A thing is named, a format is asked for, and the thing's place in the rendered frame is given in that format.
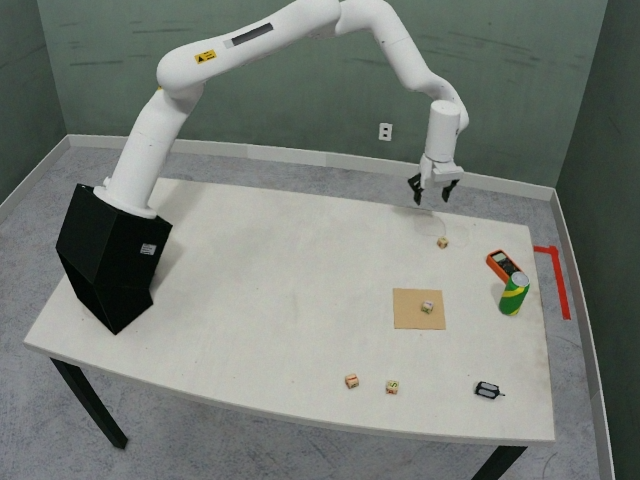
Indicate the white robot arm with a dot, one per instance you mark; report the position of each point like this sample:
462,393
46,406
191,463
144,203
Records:
183,73

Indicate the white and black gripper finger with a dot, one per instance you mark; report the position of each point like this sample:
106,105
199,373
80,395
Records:
446,190
417,192

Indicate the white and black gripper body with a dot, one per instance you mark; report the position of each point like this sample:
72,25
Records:
425,168

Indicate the green and yellow drink can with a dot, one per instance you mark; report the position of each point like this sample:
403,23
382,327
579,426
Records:
514,293

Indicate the tan square mat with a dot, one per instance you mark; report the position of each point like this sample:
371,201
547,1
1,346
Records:
407,309

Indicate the orange multimeter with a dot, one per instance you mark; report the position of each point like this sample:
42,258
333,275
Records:
502,265

